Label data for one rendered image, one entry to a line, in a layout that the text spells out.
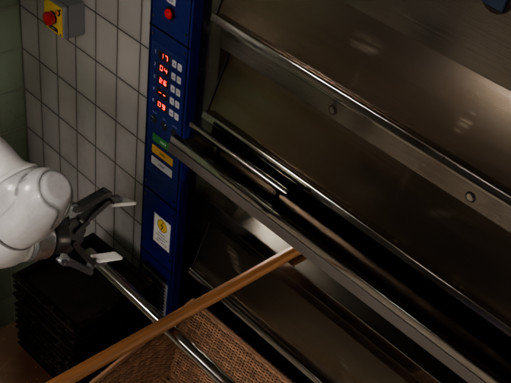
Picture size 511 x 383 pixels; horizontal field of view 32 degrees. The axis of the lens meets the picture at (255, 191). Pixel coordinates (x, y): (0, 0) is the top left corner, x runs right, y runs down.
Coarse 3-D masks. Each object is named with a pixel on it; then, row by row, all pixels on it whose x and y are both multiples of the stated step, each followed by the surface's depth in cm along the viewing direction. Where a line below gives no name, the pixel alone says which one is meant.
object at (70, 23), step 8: (48, 0) 243; (56, 0) 241; (64, 0) 242; (72, 0) 243; (80, 0) 243; (48, 8) 244; (56, 8) 241; (64, 8) 239; (72, 8) 241; (80, 8) 243; (56, 16) 242; (64, 16) 240; (72, 16) 242; (80, 16) 244; (56, 24) 244; (64, 24) 242; (72, 24) 244; (80, 24) 246; (56, 32) 245; (64, 32) 243; (72, 32) 245; (80, 32) 247
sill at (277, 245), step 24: (216, 216) 233; (240, 216) 229; (264, 240) 223; (288, 264) 217; (312, 264) 217; (312, 288) 214; (336, 288) 212; (336, 312) 210; (360, 312) 206; (384, 336) 201; (408, 360) 197; (432, 360) 197
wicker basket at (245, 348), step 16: (192, 320) 250; (208, 320) 246; (160, 336) 246; (192, 336) 252; (208, 336) 248; (144, 352) 245; (160, 352) 251; (176, 352) 257; (208, 352) 249; (224, 352) 244; (256, 352) 236; (112, 368) 237; (128, 368) 243; (144, 368) 250; (160, 368) 256; (176, 368) 259; (192, 368) 254; (224, 368) 245; (240, 368) 241; (256, 368) 238; (272, 368) 233
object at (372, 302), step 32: (192, 160) 206; (224, 160) 209; (256, 160) 213; (224, 192) 200; (256, 192) 200; (320, 224) 195; (352, 256) 187; (384, 256) 190; (352, 288) 179; (384, 288) 180; (416, 288) 183; (448, 320) 176; (480, 320) 179; (480, 352) 169
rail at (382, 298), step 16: (176, 144) 208; (208, 160) 203; (224, 176) 199; (240, 192) 196; (272, 208) 192; (288, 224) 188; (304, 240) 186; (320, 256) 184; (336, 256) 182; (352, 272) 178; (368, 288) 176; (384, 304) 174; (400, 304) 173; (416, 320) 170; (432, 336) 168; (448, 352) 166; (464, 352) 164; (480, 368) 162
